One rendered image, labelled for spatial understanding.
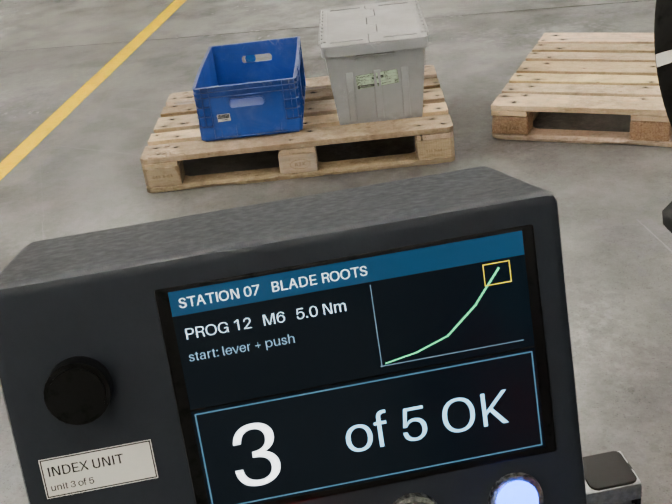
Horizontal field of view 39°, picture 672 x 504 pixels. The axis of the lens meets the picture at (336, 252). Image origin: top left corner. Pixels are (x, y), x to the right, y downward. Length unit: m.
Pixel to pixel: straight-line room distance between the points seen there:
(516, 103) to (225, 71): 1.29
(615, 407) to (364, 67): 1.80
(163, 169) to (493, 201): 3.33
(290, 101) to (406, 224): 3.29
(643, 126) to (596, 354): 1.40
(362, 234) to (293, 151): 3.24
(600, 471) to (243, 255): 0.27
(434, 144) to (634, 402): 1.59
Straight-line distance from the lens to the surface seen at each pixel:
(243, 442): 0.45
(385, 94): 3.72
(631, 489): 0.59
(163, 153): 3.76
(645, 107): 3.76
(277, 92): 3.70
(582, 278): 2.89
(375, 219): 0.43
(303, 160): 3.67
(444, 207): 0.43
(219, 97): 3.71
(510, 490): 0.47
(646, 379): 2.48
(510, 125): 3.85
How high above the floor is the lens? 1.44
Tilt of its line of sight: 28 degrees down
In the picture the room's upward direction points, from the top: 7 degrees counter-clockwise
